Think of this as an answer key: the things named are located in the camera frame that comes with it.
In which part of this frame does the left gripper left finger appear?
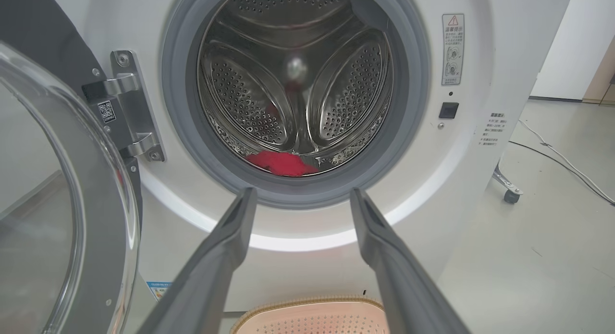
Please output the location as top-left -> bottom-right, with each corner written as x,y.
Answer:
137,187 -> 258,334

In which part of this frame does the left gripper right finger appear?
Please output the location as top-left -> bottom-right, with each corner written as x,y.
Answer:
349,187 -> 471,334

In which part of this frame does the black round glass washer door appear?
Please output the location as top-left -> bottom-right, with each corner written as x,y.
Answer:
0,0 -> 143,334

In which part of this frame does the red garment with white stripes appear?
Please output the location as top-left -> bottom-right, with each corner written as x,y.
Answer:
245,150 -> 320,177

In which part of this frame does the pink plastic laundry basket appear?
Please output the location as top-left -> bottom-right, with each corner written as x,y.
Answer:
231,296 -> 391,334

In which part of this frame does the white front-load washing machine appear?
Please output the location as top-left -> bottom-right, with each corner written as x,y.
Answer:
44,0 -> 584,320

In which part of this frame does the grey rubber door gasket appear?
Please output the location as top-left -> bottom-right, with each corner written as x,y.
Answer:
161,0 -> 431,210

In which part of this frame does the silver door hinge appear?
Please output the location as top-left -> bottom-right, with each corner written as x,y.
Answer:
82,49 -> 166,162

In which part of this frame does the blue white energy label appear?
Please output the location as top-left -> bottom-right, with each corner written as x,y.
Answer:
147,281 -> 172,301

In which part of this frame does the grey stand leg with caster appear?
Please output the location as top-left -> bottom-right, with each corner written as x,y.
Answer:
492,161 -> 524,205

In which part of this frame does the printed text label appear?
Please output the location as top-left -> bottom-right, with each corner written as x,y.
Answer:
478,112 -> 507,147

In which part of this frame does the stainless steel washer drum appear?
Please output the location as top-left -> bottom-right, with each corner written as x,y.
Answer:
197,0 -> 394,177

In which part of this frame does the small QR code sticker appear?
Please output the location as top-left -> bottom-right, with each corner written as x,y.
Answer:
98,101 -> 117,123

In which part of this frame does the white warning sticker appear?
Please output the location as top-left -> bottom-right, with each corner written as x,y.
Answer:
441,13 -> 466,87

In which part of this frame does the brown wooden furniture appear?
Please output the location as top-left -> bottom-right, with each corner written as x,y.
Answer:
582,50 -> 615,106

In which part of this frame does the white partition board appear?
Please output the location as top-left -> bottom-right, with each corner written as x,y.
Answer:
531,0 -> 615,101

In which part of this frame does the black floor cable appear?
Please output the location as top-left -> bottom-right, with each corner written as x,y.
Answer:
508,140 -> 615,207

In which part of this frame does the white floor cable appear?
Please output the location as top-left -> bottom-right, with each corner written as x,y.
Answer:
518,119 -> 615,205

